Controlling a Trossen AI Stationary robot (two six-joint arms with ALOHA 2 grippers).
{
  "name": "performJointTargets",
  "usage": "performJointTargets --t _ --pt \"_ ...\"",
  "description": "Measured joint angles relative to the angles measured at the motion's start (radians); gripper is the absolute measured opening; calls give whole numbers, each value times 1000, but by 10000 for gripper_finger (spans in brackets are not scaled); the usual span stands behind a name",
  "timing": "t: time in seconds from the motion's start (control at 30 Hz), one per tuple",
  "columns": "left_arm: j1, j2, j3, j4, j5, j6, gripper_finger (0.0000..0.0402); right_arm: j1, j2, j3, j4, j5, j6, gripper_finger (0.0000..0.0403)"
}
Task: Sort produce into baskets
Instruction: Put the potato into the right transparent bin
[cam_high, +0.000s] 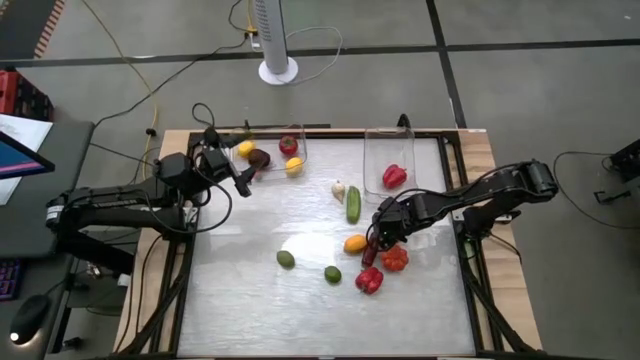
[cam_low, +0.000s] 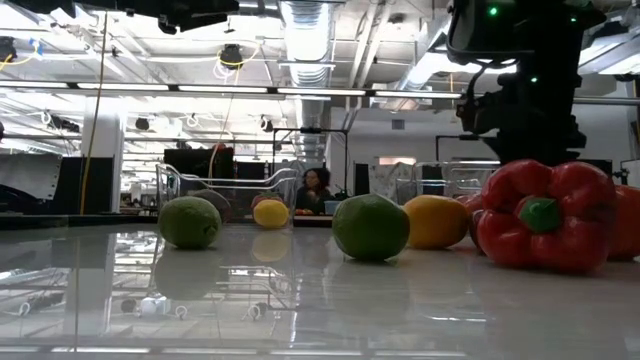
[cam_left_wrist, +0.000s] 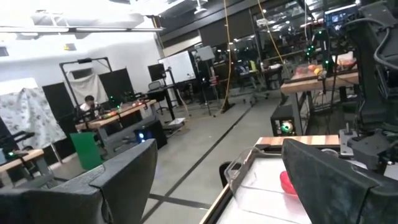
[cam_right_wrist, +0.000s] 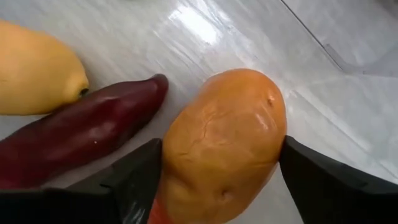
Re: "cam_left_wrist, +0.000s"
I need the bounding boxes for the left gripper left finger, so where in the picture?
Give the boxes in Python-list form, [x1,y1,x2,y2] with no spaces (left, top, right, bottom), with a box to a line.
[0,139,159,224]

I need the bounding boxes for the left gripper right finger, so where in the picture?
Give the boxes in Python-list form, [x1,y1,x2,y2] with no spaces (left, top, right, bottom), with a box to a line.
[281,139,398,224]

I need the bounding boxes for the red bell pepper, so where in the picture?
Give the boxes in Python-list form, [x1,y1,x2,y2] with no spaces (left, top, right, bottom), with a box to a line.
[279,170,299,197]

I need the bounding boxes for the green bin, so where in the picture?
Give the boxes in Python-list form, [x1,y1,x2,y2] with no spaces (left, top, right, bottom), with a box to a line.
[69,131,104,170]

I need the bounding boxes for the wooden workbench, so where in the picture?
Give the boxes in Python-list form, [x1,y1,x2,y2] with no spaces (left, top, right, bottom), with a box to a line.
[74,99,158,132]
[0,148,45,174]
[279,67,360,95]

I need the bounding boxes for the computer tower with lit fan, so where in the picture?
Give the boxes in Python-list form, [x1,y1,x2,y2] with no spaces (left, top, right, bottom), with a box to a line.
[270,104,297,137]

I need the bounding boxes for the black computer tower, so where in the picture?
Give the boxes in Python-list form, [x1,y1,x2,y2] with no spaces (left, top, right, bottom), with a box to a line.
[133,119,169,151]

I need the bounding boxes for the clear plastic basket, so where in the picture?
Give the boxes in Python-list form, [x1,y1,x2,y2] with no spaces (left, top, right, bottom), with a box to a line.
[223,146,301,217]

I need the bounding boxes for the person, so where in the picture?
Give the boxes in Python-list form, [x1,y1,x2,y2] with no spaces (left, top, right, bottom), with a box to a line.
[78,95,101,113]

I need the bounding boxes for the patterned white cloth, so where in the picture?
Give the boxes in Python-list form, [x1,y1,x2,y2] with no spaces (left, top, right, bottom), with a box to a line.
[0,86,67,151]

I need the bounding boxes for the plain white cloth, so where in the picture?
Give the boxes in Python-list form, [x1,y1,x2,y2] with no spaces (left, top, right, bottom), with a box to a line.
[66,72,109,106]

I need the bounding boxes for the black monitor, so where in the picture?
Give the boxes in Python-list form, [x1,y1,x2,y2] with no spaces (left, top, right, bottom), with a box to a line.
[147,63,167,83]

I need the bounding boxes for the whiteboard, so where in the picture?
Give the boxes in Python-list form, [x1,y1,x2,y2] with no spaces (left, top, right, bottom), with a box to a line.
[158,50,198,85]

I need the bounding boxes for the long ceiling light bar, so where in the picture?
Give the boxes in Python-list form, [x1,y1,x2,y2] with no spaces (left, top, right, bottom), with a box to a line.
[0,26,165,34]

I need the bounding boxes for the lit display screen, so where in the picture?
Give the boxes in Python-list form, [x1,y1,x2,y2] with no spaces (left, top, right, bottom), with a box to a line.
[323,3,359,29]

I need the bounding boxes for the black gantry frame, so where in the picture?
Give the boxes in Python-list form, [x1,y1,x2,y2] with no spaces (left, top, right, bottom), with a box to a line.
[58,56,113,106]

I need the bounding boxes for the hanging yellow cable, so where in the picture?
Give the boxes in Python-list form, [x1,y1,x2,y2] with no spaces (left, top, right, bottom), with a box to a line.
[256,0,292,78]
[221,0,234,112]

